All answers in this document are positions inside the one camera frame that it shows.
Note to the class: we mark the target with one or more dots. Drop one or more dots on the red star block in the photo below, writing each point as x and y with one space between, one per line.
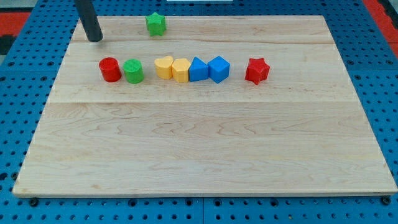
257 70

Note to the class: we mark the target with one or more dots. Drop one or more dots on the green star block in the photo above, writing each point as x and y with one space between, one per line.
156 24

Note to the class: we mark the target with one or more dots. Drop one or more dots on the blue triangle block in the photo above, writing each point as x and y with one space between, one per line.
198 70

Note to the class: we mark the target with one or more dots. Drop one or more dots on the blue cube block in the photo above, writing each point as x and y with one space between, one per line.
218 69

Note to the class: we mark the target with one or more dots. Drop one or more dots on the yellow pentagon block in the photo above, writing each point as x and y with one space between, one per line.
180 70

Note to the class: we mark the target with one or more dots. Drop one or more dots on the yellow heart block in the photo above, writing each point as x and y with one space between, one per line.
163 67

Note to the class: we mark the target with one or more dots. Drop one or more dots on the green cylinder block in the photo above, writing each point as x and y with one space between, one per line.
133 71

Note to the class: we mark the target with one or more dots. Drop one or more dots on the red cylinder block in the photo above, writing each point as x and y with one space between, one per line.
110 70

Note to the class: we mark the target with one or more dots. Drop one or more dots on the light wooden board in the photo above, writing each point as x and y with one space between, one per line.
301 132

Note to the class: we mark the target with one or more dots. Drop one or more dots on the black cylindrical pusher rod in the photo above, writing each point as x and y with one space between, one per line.
89 20

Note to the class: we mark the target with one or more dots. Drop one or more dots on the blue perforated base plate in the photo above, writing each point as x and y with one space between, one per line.
30 67

